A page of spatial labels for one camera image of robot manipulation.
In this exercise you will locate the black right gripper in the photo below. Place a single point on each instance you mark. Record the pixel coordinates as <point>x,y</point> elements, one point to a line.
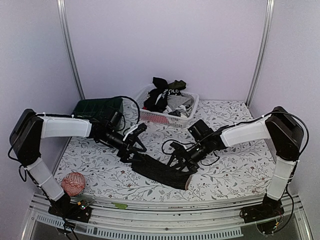
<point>192,165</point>

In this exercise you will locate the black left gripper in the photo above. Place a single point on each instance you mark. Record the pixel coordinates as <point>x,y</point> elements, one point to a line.
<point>124,154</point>

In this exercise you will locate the black pinstriped underwear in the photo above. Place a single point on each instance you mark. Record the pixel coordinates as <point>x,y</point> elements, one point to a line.
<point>157,171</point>

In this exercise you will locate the black underwear in basket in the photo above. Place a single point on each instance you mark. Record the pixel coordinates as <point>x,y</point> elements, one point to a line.
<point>157,99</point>

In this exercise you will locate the grey underwear in basket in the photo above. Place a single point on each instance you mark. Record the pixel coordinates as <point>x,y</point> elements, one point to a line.
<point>179,106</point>

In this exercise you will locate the white plastic laundry basket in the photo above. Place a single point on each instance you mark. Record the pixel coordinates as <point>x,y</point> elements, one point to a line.
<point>166,118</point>

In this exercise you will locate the green compartment tray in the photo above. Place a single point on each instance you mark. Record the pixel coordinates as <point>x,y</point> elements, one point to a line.
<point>98,107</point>

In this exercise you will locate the floral patterned table mat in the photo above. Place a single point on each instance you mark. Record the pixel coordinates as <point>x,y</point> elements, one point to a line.
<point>242,170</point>

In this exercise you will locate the green tape scrap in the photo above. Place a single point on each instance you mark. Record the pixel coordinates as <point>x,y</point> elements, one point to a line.
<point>121,206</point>

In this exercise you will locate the red patterned bowl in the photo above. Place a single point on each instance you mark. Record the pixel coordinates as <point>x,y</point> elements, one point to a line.
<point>73,184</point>

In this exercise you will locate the left robot arm white sleeves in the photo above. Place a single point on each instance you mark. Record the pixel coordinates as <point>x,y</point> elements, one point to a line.
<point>31,128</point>

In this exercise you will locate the robot arm white sleeves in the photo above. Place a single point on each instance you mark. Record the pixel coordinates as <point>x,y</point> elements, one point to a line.
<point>288,134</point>
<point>31,128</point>

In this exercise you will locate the right robot arm white sleeves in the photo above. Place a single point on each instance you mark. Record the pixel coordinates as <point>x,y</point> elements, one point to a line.
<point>288,134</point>

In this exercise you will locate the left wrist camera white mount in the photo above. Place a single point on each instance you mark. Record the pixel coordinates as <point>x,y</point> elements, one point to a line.
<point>135,130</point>

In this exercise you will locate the aluminium front table rail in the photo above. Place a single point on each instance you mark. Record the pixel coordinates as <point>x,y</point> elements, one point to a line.
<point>142,220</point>

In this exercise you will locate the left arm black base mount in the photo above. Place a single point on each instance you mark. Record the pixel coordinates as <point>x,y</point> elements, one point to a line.
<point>63,207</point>

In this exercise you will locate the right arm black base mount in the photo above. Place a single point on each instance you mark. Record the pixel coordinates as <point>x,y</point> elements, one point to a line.
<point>269,208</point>

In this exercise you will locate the right aluminium frame post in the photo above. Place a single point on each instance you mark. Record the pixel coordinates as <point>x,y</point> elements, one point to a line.
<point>267,24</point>

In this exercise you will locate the aluminium frame post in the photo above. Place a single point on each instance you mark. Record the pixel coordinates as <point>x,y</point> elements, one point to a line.
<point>61,7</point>
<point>267,24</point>

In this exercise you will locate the left aluminium frame post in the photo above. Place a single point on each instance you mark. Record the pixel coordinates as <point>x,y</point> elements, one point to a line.
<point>61,7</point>

